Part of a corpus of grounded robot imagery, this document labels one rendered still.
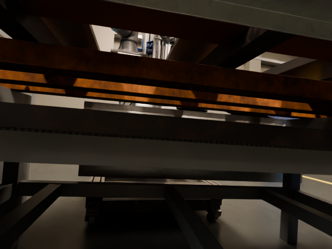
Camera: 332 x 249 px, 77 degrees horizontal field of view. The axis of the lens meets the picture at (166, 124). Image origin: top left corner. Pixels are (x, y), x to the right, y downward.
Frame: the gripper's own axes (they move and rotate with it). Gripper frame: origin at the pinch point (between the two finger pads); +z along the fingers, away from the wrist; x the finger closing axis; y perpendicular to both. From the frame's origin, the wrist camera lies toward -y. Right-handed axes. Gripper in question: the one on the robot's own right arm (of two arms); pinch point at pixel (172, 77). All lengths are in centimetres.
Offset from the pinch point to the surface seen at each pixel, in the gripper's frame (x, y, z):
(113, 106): -31.3, 4.5, 19.8
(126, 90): -25, 48, 18
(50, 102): -169, -315, -9
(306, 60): 33, 57, 4
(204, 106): 9.7, 28.0, 18.4
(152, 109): -10.8, 4.5, 19.8
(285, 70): 33, 47, 5
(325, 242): 90, 16, 87
